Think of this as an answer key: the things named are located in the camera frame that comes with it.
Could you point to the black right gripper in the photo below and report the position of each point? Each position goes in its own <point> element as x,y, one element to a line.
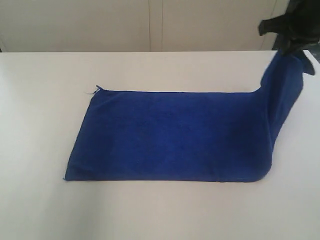
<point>300,28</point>

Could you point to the blue towel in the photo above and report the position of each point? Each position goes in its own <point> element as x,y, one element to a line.
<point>186,136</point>

